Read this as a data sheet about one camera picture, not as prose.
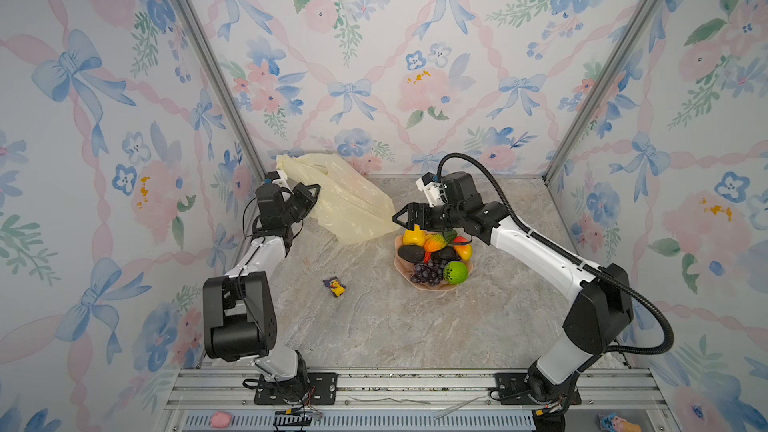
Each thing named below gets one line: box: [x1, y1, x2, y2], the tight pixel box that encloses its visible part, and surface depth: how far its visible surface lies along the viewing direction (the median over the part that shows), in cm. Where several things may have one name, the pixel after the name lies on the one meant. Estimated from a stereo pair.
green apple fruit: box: [443, 260, 469, 285], surface depth 85 cm
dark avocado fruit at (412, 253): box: [398, 245, 425, 264], surface depth 92 cm
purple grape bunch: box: [410, 260, 446, 287], surface depth 89 cm
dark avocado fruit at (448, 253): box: [432, 246, 461, 261], surface depth 94 cm
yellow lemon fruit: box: [403, 224, 426, 247], surface depth 94 cm
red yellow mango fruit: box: [454, 236, 473, 261], surface depth 92 cm
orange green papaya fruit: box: [423, 234, 448, 253], surface depth 94 cm
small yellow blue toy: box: [322, 276, 347, 298], surface depth 91 cm
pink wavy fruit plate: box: [394, 234, 474, 291], surface depth 90 cm
